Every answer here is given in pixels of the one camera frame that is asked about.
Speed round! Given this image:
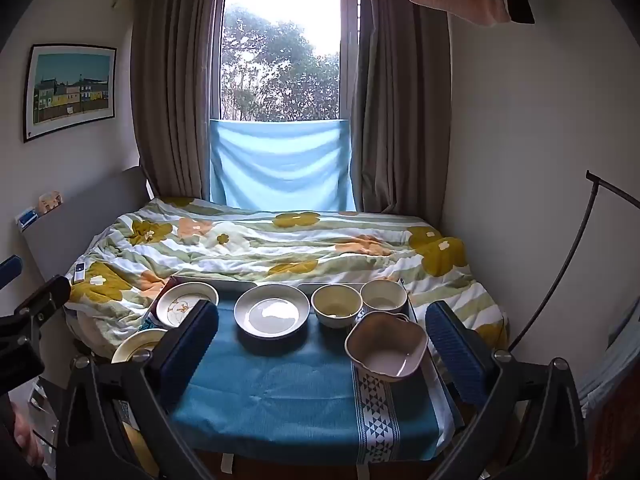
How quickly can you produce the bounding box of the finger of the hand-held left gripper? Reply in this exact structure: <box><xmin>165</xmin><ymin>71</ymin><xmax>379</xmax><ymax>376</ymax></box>
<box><xmin>0</xmin><ymin>255</ymin><xmax>24</xmax><ymax>290</ymax></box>
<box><xmin>0</xmin><ymin>275</ymin><xmax>72</xmax><ymax>343</ymax></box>

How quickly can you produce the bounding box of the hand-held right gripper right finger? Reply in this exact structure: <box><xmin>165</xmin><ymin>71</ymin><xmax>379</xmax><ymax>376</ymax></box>
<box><xmin>425</xmin><ymin>302</ymin><xmax>589</xmax><ymax>480</ymax></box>

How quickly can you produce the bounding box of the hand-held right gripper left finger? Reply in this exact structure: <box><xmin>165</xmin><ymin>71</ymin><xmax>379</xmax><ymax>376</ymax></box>
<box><xmin>55</xmin><ymin>301</ymin><xmax>221</xmax><ymax>480</ymax></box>

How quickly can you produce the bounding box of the white plate with duck print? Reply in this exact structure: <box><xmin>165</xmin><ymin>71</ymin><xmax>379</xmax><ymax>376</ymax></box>
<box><xmin>156</xmin><ymin>282</ymin><xmax>219</xmax><ymax>328</ymax></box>

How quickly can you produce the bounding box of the cream plate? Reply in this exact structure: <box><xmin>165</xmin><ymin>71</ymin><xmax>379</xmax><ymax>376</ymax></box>
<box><xmin>111</xmin><ymin>329</ymin><xmax>168</xmax><ymax>365</ymax></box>

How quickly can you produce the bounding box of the pink square bowl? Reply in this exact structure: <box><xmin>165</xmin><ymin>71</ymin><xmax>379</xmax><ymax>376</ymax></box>
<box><xmin>345</xmin><ymin>311</ymin><xmax>429</xmax><ymax>378</ymax></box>

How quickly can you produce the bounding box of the grey plate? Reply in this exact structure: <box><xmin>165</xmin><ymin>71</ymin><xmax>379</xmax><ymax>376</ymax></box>
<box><xmin>234</xmin><ymin>284</ymin><xmax>312</xmax><ymax>339</ymax></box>

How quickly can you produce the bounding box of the cream bowl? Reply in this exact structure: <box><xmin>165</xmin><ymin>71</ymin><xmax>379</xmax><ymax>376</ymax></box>
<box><xmin>311</xmin><ymin>284</ymin><xmax>363</xmax><ymax>329</ymax></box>
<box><xmin>360</xmin><ymin>279</ymin><xmax>408</xmax><ymax>313</ymax></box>

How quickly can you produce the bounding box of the person's left forearm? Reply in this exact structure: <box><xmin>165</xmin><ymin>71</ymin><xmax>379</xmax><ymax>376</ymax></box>
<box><xmin>0</xmin><ymin>395</ymin><xmax>31</xmax><ymax>480</ymax></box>

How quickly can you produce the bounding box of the person's left hand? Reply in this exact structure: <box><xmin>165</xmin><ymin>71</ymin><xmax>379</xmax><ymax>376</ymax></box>
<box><xmin>14</xmin><ymin>407</ymin><xmax>47</xmax><ymax>467</ymax></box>

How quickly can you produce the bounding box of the clear plastic bag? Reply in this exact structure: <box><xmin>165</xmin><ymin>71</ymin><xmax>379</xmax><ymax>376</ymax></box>
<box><xmin>25</xmin><ymin>375</ymin><xmax>66</xmax><ymax>456</ymax></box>

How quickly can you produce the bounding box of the grey headboard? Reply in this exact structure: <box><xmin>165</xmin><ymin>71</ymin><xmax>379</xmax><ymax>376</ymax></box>
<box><xmin>20</xmin><ymin>166</ymin><xmax>153</xmax><ymax>286</ymax></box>

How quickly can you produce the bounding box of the teal tablecloth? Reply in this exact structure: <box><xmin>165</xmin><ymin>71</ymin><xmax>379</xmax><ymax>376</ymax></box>
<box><xmin>165</xmin><ymin>285</ymin><xmax>463</xmax><ymax>463</ymax></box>

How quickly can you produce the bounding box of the floral blanket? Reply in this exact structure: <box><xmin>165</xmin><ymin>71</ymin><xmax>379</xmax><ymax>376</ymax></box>
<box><xmin>65</xmin><ymin>196</ymin><xmax>508</xmax><ymax>356</ymax></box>

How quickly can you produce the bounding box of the light blue striped cloth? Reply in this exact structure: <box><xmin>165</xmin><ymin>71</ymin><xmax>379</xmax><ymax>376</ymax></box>
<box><xmin>575</xmin><ymin>300</ymin><xmax>640</xmax><ymax>411</ymax></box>

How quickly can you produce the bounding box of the black metal floor stand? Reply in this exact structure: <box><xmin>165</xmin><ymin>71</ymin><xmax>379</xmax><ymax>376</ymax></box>
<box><xmin>510</xmin><ymin>170</ymin><xmax>640</xmax><ymax>351</ymax></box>

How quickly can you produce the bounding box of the orange patterned cloth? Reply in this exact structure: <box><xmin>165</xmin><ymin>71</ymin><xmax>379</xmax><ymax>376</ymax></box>
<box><xmin>587</xmin><ymin>385</ymin><xmax>640</xmax><ymax>480</ymax></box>

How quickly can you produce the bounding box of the light blue window cloth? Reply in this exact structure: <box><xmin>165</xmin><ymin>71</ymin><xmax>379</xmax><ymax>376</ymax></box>
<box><xmin>209</xmin><ymin>119</ymin><xmax>357</xmax><ymax>212</ymax></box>

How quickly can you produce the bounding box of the white framed window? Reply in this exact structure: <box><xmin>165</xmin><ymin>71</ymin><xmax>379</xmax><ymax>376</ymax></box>
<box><xmin>217</xmin><ymin>0</ymin><xmax>361</xmax><ymax>126</ymax></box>

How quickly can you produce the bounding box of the framed wall poster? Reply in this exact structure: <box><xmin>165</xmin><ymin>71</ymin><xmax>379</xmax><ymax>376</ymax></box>
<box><xmin>22</xmin><ymin>44</ymin><xmax>118</xmax><ymax>143</ymax></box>

